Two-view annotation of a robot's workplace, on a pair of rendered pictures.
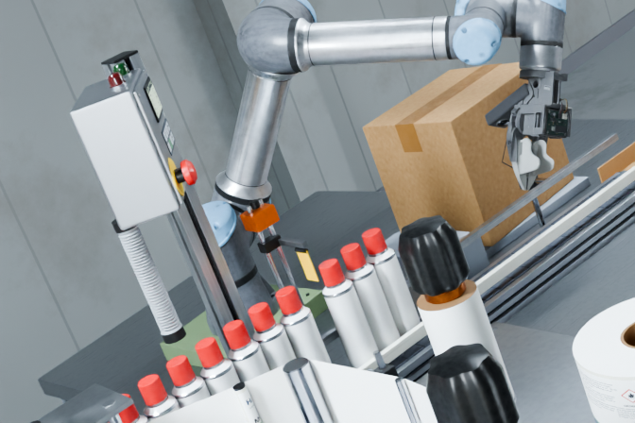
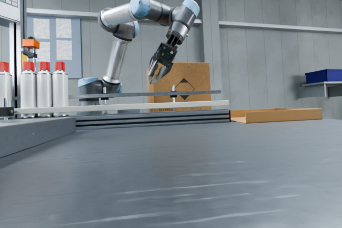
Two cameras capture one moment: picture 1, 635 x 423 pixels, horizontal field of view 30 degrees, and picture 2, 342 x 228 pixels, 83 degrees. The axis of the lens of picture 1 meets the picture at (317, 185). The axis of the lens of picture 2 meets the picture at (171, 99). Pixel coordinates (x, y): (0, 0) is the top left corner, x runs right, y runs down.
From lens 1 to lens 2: 1.75 m
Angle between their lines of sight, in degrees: 31
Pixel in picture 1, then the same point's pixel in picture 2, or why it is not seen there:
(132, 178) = not seen: outside the picture
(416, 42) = (124, 8)
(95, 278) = not seen: hidden behind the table
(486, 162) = (165, 85)
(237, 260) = (86, 92)
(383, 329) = (38, 100)
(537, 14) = (179, 9)
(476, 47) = (134, 4)
